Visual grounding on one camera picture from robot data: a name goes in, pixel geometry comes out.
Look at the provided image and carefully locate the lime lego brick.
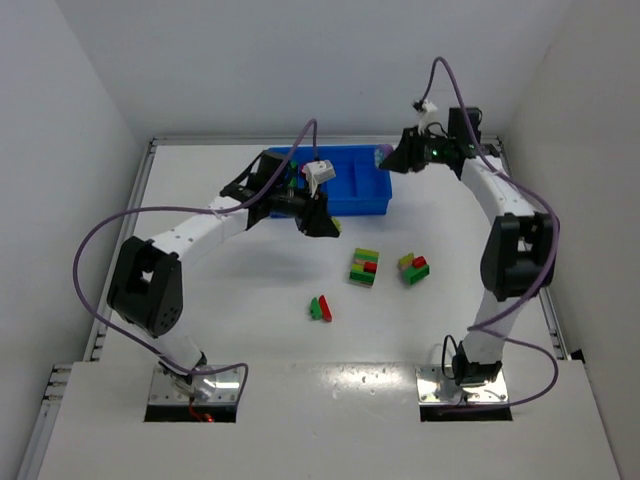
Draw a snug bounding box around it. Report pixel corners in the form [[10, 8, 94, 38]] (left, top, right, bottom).
[[331, 217, 342, 236]]

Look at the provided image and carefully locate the purple paw lego brick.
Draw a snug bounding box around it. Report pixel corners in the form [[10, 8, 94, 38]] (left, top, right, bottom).
[[374, 144, 394, 168]]

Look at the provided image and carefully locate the green lego brick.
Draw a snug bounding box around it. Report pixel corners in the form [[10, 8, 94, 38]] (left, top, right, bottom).
[[286, 161, 306, 188]]

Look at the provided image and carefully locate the large lego block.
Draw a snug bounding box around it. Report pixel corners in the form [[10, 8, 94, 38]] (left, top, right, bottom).
[[349, 248, 379, 286]]

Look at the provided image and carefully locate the red green lego piece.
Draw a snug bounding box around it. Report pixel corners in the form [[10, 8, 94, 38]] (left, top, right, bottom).
[[309, 295, 333, 323]]

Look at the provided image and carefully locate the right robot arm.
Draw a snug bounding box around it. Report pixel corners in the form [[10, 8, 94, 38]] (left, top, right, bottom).
[[374, 107, 559, 386]]

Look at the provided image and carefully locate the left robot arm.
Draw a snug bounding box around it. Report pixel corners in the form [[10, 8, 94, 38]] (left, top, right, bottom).
[[107, 150, 340, 386]]

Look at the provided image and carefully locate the blue plastic sorting bin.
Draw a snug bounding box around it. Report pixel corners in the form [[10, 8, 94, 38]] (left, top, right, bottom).
[[264, 144, 394, 220]]

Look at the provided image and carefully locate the small stacked lego block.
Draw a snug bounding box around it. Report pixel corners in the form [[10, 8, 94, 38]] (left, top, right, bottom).
[[397, 252, 430, 286]]

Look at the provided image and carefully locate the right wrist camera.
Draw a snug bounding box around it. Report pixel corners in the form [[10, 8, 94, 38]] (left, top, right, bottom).
[[412, 99, 438, 135]]

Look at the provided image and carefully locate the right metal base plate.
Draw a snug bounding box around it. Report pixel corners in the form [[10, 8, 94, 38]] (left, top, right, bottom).
[[415, 364, 509, 407]]

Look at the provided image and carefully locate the metal base plate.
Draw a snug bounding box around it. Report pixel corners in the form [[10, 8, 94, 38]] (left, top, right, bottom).
[[415, 364, 509, 407], [148, 366, 242, 406]]

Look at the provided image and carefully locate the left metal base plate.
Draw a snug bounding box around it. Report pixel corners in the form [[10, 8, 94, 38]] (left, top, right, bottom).
[[148, 366, 242, 406]]

